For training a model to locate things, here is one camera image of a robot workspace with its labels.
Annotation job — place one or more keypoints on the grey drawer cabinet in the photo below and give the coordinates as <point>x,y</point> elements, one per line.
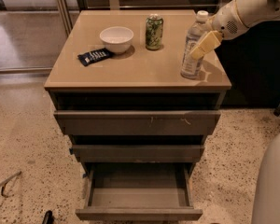
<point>137,80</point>

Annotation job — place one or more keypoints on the middle grey drawer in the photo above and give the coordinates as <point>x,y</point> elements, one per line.
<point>138,154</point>

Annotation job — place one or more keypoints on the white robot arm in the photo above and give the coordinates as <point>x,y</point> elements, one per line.
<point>266,206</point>

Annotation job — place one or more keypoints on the metal rod on floor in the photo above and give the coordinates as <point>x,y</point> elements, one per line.
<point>3,183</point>

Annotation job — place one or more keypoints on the clear plastic water bottle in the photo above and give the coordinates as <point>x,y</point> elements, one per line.
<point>191,67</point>

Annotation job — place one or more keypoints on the dark blue snack packet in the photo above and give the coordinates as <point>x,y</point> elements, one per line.
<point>95,56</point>

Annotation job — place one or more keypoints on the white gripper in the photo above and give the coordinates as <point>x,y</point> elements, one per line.
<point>226,21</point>

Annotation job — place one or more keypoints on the open bottom grey drawer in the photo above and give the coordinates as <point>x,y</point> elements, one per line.
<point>138,192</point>

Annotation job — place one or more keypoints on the black object at floor edge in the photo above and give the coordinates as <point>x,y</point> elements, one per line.
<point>48,218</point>

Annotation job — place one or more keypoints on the white ceramic bowl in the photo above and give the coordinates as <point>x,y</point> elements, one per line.
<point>117,39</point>

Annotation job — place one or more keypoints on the top grey drawer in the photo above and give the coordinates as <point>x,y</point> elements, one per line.
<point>137,122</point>

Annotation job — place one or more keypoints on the green drink can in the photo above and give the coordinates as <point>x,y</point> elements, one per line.
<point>154,27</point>

